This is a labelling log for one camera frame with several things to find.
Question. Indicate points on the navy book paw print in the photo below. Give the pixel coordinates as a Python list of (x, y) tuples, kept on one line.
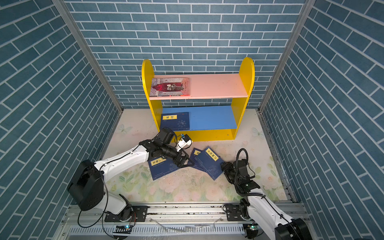
[(176, 121)]

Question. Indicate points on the yellow pink blue bookshelf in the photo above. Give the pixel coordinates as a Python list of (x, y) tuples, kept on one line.
[(208, 123)]

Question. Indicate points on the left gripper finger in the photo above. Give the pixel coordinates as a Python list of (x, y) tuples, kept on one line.
[(181, 157), (184, 162)]

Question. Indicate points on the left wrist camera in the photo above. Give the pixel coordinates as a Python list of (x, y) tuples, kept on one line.
[(183, 143)]

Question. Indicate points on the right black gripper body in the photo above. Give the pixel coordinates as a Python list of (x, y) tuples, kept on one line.
[(237, 181)]

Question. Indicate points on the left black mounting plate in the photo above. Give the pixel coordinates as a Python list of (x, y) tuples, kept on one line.
[(129, 214)]

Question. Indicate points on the right aluminium corner post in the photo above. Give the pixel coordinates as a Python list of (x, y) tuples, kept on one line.
[(304, 14)]

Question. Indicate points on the black mounting plate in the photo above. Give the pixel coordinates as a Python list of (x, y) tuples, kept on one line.
[(235, 213), (129, 214)]

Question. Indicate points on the green circuit board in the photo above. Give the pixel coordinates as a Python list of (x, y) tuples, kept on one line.
[(251, 231), (123, 229)]

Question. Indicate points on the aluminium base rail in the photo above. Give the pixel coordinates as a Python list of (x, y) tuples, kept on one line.
[(88, 226)]

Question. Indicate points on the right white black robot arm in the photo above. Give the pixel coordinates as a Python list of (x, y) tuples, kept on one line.
[(255, 207)]

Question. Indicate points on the left aluminium corner post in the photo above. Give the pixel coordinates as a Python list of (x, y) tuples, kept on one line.
[(75, 31)]

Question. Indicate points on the pink red cover book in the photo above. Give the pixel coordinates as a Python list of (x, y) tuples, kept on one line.
[(170, 87)]

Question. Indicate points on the navy book top right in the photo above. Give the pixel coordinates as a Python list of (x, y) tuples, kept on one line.
[(211, 162)]

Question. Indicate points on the aluminium corner post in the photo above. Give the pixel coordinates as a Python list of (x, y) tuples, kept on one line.
[(304, 14), (75, 31)]

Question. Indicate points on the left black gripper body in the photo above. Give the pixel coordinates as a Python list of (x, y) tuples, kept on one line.
[(169, 152)]

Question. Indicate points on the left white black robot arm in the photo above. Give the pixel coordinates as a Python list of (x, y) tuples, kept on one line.
[(88, 184)]

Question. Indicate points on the navy book bottom left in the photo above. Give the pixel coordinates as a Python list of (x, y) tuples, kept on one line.
[(161, 167)]

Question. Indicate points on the navy book under right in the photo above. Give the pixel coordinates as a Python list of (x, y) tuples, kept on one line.
[(197, 165)]

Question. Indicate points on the left green circuit board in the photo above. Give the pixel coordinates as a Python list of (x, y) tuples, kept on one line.
[(123, 229)]

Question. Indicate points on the white slotted cable duct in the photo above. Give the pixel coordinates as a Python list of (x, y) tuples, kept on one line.
[(157, 230)]

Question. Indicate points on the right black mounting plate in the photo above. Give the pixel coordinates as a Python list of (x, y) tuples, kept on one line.
[(235, 213)]

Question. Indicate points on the right green circuit board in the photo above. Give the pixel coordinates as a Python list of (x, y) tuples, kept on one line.
[(251, 231)]

